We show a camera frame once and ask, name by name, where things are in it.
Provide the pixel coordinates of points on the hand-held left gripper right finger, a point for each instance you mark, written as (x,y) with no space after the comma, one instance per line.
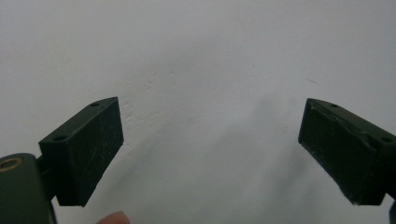
(342,155)

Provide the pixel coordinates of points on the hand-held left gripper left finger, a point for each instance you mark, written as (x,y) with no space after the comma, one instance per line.
(81,152)

